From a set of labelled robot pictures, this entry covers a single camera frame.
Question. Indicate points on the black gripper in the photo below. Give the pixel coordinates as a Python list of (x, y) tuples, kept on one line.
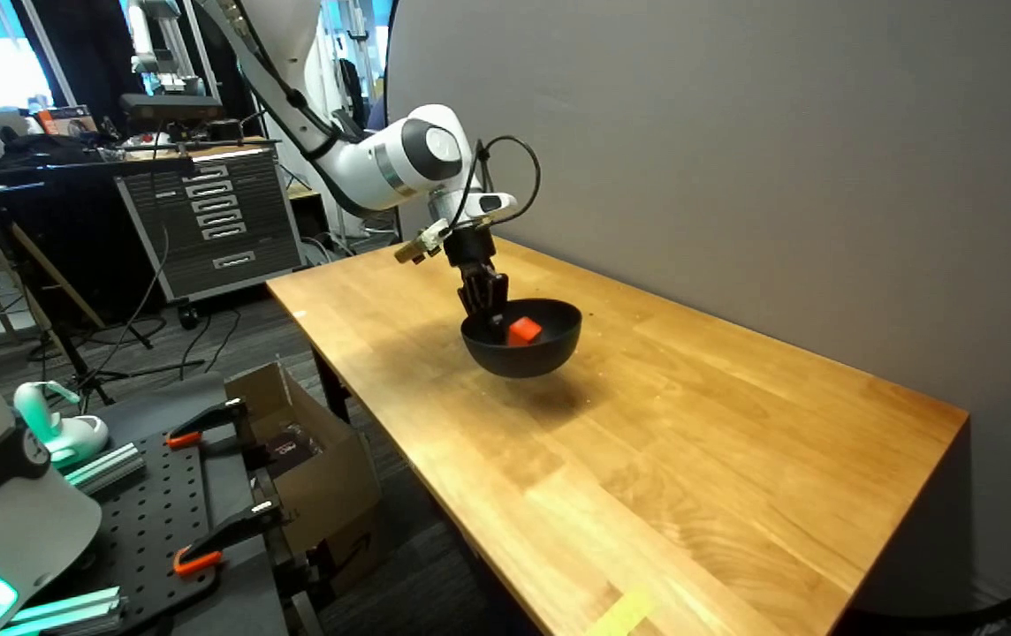
[(475, 252)]

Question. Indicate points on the red block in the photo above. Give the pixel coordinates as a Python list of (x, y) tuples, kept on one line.
[(526, 329)]

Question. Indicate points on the black bowl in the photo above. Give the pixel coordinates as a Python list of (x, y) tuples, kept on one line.
[(526, 353)]

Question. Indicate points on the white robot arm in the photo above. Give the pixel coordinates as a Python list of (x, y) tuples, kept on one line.
[(394, 165)]

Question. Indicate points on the brown cardboard box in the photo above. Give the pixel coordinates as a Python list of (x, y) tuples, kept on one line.
[(316, 471)]

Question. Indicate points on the yellow tape strip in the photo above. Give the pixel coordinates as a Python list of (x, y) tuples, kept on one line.
[(622, 611)]

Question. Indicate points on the black equipment box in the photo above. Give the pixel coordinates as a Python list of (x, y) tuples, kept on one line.
[(171, 114)]

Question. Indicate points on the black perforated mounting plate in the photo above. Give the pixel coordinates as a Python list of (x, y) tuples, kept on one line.
[(153, 515)]

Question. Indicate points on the aluminium extrusion bar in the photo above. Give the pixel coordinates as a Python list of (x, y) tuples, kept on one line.
[(67, 610), (105, 466)]

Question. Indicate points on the teal and white device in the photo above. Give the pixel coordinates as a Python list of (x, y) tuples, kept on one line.
[(52, 419)]

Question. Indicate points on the wrist camera with tan mount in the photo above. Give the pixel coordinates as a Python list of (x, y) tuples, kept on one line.
[(485, 207)]

